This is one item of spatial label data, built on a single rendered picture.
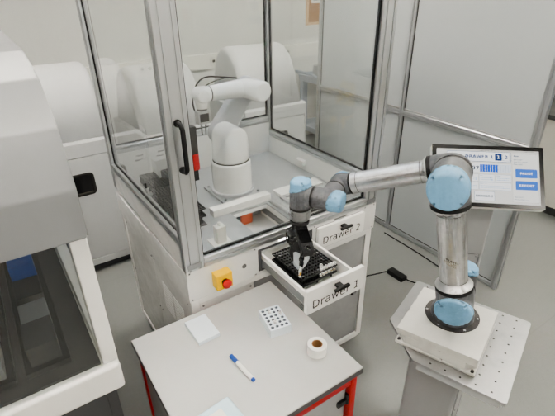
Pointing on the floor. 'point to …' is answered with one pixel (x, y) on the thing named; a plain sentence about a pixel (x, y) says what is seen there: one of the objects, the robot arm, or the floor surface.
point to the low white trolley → (266, 370)
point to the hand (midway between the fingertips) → (301, 267)
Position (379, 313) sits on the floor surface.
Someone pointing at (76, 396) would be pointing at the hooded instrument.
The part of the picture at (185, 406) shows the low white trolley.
